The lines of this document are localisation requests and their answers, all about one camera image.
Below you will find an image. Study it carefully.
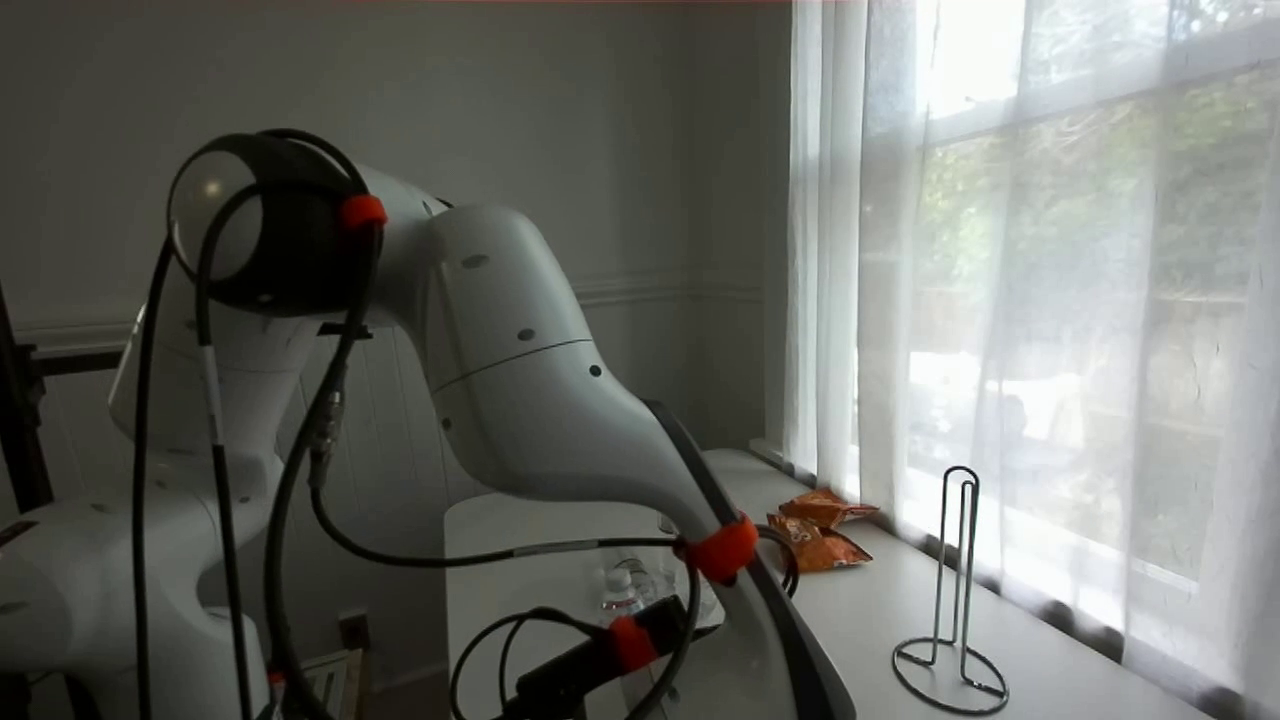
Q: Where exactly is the left orange snack bag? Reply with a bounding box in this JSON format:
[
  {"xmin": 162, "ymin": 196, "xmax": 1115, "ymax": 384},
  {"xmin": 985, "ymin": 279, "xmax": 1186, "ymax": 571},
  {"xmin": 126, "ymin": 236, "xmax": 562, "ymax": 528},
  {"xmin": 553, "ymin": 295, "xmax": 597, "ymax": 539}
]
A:
[{"xmin": 779, "ymin": 487, "xmax": 879, "ymax": 528}]

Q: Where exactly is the orange snack bag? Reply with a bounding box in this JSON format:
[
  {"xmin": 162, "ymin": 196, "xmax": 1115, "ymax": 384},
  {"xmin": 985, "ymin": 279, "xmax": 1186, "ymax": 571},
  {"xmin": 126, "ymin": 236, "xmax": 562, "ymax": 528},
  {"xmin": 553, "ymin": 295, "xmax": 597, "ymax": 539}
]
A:
[
  {"xmin": 779, "ymin": 487, "xmax": 879, "ymax": 528},
  {"xmin": 774, "ymin": 516, "xmax": 869, "ymax": 571}
]

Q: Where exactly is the metal paper towel holder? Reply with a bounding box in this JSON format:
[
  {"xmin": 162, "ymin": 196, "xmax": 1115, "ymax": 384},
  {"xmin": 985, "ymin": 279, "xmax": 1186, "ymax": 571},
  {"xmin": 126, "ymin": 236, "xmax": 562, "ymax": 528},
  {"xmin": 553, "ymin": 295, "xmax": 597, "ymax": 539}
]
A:
[{"xmin": 889, "ymin": 464, "xmax": 1014, "ymax": 720}]

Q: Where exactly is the white sheer curtain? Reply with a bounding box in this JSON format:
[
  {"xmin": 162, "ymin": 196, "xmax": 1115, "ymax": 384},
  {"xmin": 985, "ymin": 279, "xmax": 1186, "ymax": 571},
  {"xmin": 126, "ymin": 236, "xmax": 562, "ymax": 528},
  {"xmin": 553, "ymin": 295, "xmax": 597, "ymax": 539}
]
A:
[{"xmin": 774, "ymin": 0, "xmax": 1280, "ymax": 720}]

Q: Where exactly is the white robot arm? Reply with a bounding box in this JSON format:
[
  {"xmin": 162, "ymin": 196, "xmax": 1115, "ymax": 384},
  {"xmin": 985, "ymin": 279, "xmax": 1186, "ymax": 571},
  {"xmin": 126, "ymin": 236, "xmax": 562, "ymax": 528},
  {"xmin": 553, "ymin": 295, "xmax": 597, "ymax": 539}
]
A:
[{"xmin": 0, "ymin": 126, "xmax": 857, "ymax": 720}]

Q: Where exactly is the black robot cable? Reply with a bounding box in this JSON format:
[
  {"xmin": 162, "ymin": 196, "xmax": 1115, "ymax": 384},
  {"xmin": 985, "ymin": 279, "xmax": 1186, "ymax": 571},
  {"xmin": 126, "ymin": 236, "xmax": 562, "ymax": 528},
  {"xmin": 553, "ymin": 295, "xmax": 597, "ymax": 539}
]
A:
[{"xmin": 129, "ymin": 122, "xmax": 806, "ymax": 720}]

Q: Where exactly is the right orange snack bag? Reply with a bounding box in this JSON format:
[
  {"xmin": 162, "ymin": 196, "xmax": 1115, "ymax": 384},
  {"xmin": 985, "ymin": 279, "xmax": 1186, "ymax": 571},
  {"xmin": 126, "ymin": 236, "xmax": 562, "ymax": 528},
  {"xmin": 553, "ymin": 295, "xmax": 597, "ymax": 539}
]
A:
[{"xmin": 774, "ymin": 516, "xmax": 869, "ymax": 571}]

